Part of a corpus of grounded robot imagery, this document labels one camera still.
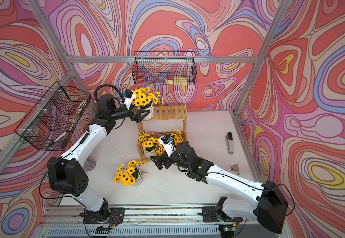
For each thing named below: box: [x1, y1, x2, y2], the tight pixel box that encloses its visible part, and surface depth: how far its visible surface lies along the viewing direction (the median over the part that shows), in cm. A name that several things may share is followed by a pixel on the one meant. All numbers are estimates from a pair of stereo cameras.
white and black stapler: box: [225, 131, 234, 155], surface depth 100 cm
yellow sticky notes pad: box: [164, 76, 187, 85], surface depth 86 cm
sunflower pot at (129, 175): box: [113, 159, 149, 187], surface depth 74 cm
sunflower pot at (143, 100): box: [131, 87, 165, 121], surface depth 71 cm
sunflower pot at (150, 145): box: [137, 129, 166, 158], surface depth 84 cm
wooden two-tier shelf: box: [136, 104, 188, 160], surface depth 84 cm
